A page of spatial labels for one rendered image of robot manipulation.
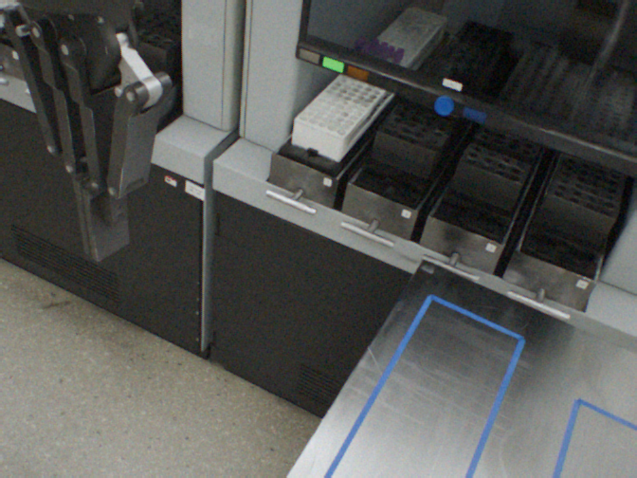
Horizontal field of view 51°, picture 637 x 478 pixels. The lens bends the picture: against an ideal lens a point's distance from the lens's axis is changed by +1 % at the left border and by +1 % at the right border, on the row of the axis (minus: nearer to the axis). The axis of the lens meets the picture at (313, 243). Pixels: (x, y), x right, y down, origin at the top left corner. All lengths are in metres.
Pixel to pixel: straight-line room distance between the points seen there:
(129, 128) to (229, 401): 1.46
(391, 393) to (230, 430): 0.95
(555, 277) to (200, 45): 0.76
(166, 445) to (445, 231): 0.93
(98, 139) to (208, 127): 0.98
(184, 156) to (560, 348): 0.78
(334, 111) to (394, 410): 0.62
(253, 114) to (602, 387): 0.78
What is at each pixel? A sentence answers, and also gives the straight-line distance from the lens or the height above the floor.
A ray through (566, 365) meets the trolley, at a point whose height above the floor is 0.82.
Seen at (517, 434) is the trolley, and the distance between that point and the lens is 0.90.
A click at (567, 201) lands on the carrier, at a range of 1.17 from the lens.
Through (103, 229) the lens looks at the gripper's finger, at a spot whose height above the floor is 1.19.
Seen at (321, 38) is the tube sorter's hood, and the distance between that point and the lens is 1.17.
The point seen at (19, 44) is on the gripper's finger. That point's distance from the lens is 0.47.
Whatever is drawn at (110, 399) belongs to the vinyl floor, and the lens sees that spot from 1.84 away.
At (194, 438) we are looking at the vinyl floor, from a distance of 1.77.
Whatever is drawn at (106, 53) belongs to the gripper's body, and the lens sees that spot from 0.40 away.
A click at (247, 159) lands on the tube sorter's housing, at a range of 1.33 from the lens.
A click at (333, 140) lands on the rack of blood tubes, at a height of 0.85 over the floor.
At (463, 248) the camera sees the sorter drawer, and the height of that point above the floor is 0.77.
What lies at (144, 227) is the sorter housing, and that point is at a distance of 1.57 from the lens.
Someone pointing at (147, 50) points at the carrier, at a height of 0.87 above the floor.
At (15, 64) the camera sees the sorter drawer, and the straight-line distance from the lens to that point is 1.56.
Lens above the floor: 1.52
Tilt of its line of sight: 43 degrees down
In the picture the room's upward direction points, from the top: 10 degrees clockwise
